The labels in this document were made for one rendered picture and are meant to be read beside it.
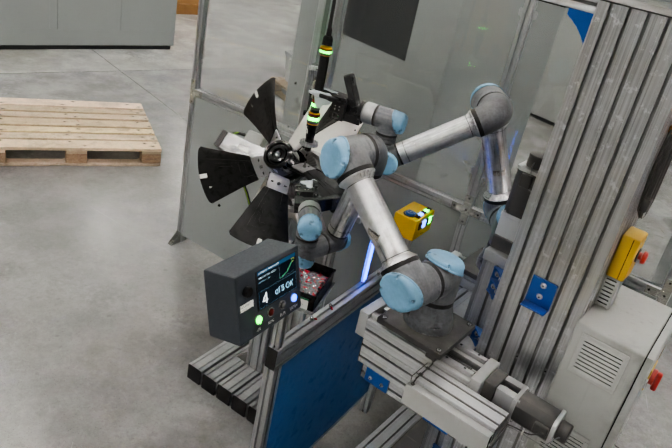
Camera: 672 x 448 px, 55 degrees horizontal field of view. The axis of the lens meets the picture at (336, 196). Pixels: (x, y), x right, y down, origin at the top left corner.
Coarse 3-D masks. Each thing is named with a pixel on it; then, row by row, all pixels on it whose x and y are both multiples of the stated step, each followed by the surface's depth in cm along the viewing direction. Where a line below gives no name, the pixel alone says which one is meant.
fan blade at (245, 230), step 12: (264, 192) 242; (276, 192) 244; (252, 204) 240; (264, 204) 241; (276, 204) 243; (240, 216) 238; (252, 216) 239; (264, 216) 240; (276, 216) 242; (240, 228) 237; (252, 228) 238; (264, 228) 239; (276, 228) 241; (240, 240) 236; (252, 240) 237; (288, 240) 241
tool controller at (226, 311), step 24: (264, 240) 183; (216, 264) 167; (240, 264) 167; (264, 264) 167; (288, 264) 176; (216, 288) 163; (240, 288) 161; (264, 288) 169; (288, 288) 178; (216, 312) 166; (240, 312) 162; (264, 312) 170; (288, 312) 179; (216, 336) 168; (240, 336) 163
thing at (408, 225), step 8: (408, 208) 257; (416, 208) 259; (424, 208) 260; (400, 216) 252; (408, 216) 251; (424, 216) 254; (400, 224) 253; (408, 224) 251; (416, 224) 249; (400, 232) 254; (408, 232) 252; (416, 232) 252; (424, 232) 260
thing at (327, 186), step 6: (306, 174) 238; (312, 174) 239; (318, 174) 241; (324, 174) 242; (318, 180) 237; (324, 180) 237; (330, 180) 239; (318, 186) 234; (324, 186) 235; (330, 186) 235; (336, 186) 236; (324, 192) 232; (330, 192) 233; (336, 192) 233; (342, 192) 234; (330, 210) 227
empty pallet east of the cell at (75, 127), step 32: (0, 128) 470; (32, 128) 481; (64, 128) 492; (96, 128) 503; (128, 128) 518; (0, 160) 448; (32, 160) 462; (64, 160) 471; (96, 160) 481; (128, 160) 491; (160, 160) 495
